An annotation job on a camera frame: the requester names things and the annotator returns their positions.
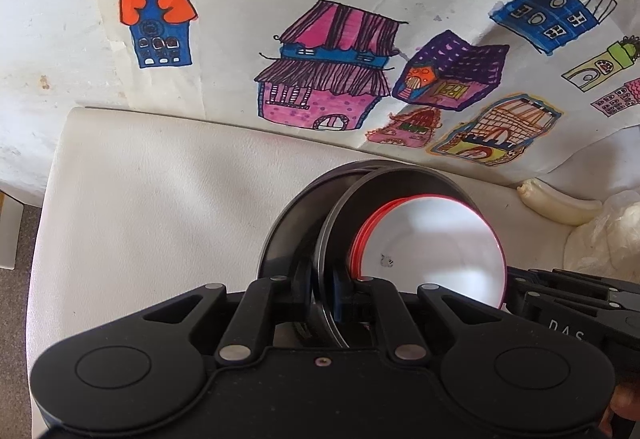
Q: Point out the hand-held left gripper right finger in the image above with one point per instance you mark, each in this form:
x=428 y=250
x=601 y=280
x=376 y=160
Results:
x=340 y=294

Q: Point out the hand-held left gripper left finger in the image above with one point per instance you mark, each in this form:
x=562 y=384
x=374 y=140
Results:
x=302 y=289

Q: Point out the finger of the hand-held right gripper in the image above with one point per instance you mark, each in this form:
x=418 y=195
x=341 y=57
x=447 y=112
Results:
x=590 y=280
x=530 y=286

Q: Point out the white bowl with red rim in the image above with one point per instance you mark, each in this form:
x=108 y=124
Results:
x=359 y=234
x=440 y=249

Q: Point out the stainless steel plate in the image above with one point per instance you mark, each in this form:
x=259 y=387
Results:
x=290 y=224

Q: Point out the stainless steel bowl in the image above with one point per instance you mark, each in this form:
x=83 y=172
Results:
x=395 y=189

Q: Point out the person's right hand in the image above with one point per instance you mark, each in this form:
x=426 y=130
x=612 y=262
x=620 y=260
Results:
x=616 y=406

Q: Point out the plastic bag of steamed buns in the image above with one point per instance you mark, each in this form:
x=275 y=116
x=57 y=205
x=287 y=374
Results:
x=610 y=239

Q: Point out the cream sausage-shaped stick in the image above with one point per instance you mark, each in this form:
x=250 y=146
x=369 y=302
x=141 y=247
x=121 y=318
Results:
x=560 y=206

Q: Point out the white printed table mat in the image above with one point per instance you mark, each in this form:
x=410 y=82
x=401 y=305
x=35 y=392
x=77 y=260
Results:
x=150 y=199

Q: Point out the white board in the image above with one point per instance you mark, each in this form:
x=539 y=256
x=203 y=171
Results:
x=9 y=234

